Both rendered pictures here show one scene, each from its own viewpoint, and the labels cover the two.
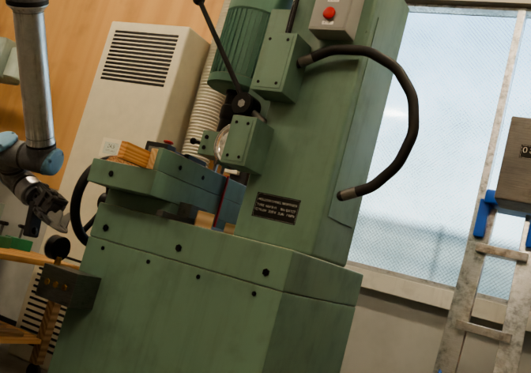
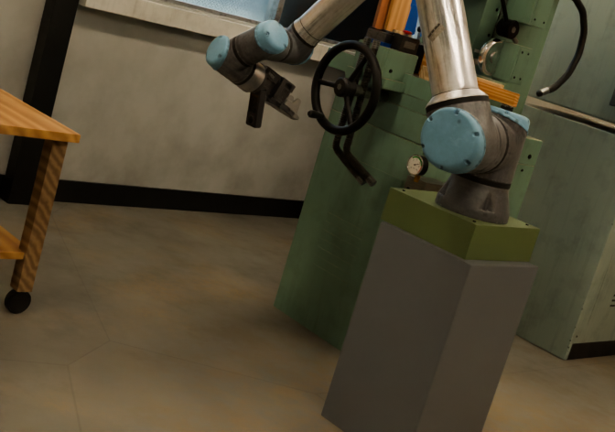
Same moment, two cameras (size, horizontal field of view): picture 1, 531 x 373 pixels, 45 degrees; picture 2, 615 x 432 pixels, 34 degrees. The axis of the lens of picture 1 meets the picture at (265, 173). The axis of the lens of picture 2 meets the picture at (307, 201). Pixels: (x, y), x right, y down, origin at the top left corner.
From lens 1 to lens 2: 3.56 m
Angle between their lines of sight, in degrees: 77
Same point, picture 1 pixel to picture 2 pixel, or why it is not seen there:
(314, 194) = (523, 91)
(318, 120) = (534, 38)
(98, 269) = (431, 172)
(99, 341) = not seen: hidden behind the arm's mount
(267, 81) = (539, 20)
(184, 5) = not seen: outside the picture
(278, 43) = not seen: outside the picture
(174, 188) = not seen: hidden behind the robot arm
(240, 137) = (523, 64)
